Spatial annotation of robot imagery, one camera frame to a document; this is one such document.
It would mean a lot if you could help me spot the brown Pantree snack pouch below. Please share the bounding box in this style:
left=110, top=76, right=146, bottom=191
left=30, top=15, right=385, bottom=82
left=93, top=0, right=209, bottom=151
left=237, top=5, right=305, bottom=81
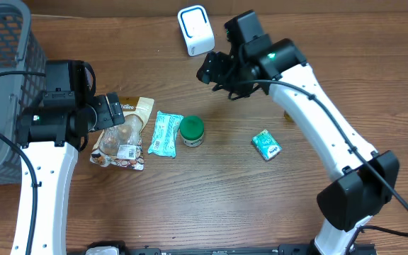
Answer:
left=89, top=97, right=154, bottom=171

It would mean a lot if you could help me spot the green lidded jar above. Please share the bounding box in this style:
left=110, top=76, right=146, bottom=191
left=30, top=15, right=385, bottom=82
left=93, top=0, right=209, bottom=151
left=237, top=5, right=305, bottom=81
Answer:
left=179, top=115, right=204, bottom=147

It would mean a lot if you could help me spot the small teal white packet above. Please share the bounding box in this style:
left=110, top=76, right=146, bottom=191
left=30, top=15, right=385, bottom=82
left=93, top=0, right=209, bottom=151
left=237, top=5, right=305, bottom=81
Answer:
left=251, top=130, right=282, bottom=161

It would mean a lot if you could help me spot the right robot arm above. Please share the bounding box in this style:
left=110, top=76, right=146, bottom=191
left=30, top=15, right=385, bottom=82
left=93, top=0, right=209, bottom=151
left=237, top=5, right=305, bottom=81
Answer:
left=197, top=36, right=400, bottom=254

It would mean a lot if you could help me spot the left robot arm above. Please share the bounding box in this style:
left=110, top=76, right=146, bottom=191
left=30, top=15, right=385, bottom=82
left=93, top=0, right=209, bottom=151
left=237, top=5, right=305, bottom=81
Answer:
left=11, top=86, right=124, bottom=254

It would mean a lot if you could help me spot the white barcode scanner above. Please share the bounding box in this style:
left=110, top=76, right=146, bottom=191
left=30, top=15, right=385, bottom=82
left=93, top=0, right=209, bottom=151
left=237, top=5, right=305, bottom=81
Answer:
left=177, top=5, right=215, bottom=57

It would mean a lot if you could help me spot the grey plastic mesh basket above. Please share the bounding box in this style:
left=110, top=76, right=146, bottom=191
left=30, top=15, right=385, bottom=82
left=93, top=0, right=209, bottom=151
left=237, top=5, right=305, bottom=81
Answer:
left=0, top=0, right=47, bottom=185

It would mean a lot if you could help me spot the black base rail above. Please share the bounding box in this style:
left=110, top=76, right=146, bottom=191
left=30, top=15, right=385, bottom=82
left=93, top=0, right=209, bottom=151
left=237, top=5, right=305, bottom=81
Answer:
left=67, top=241, right=319, bottom=255

